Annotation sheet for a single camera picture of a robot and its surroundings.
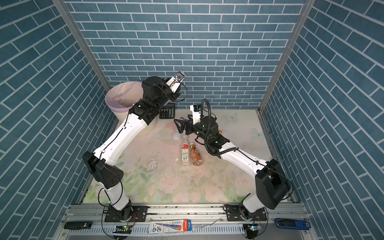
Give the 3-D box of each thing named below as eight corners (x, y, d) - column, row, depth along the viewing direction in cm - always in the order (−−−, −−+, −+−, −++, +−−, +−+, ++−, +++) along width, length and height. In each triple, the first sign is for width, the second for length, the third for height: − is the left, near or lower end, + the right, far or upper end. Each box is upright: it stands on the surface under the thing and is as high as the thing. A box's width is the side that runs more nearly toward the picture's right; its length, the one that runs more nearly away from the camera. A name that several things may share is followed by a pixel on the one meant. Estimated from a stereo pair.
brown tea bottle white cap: (194, 167, 91) (194, 163, 87) (186, 146, 101) (185, 142, 96) (203, 164, 93) (203, 160, 88) (194, 144, 102) (194, 139, 98)
